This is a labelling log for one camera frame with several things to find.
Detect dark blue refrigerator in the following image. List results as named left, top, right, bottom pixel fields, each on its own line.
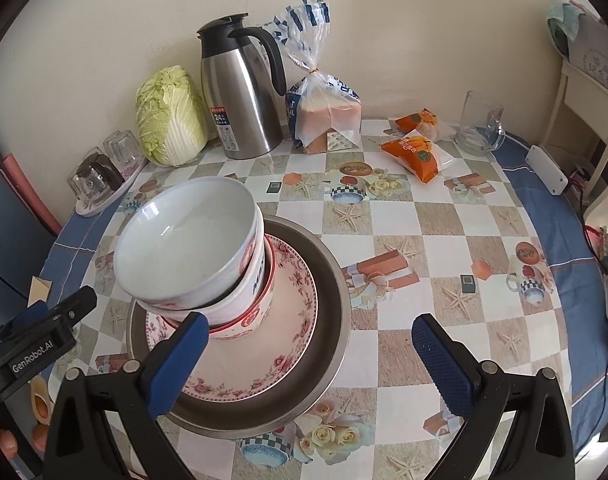
left=0, top=154, right=61, bottom=325

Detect cream wooden shelf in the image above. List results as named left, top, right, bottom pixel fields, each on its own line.
left=538, top=1, right=608, bottom=196

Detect pink floral round plate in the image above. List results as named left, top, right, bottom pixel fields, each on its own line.
left=144, top=232, right=319, bottom=402

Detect oval tray with glasses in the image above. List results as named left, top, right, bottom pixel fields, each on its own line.
left=67, top=130, right=147, bottom=217

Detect stainless steel thermos jug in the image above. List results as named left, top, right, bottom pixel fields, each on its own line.
left=197, top=13, right=287, bottom=160

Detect glass teapot brown handle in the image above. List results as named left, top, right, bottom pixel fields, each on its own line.
left=74, top=153, right=125, bottom=203

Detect patterned plastic tablecloth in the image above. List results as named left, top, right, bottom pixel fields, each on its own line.
left=42, top=120, right=608, bottom=479

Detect orange snack packet front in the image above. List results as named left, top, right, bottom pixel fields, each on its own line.
left=380, top=130, right=455, bottom=183

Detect napa cabbage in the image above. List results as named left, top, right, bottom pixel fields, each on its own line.
left=134, top=65, right=208, bottom=167

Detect pale blue white bowl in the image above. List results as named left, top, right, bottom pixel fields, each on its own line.
left=113, top=177, right=258, bottom=310

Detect white square bowl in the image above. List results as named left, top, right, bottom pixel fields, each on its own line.
left=136, top=210, right=269, bottom=326

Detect clear glass mug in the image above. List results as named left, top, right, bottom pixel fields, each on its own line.
left=453, top=90, right=506, bottom=156

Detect orange snack packet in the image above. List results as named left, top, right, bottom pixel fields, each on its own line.
left=391, top=108, right=441, bottom=141
left=380, top=130, right=455, bottom=183

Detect white power strip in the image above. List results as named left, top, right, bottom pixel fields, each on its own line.
left=525, top=145, right=569, bottom=196

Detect stainless steel round pan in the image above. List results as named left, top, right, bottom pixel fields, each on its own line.
left=124, top=214, right=354, bottom=435

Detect bagged sliced bread loaf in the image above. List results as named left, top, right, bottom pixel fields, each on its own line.
left=265, top=0, right=361, bottom=154

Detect red rimmed floral bowl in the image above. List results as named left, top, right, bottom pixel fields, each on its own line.
left=148, top=237, right=273, bottom=333

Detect orange snack packet back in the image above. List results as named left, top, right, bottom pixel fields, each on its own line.
left=391, top=108, right=441, bottom=141

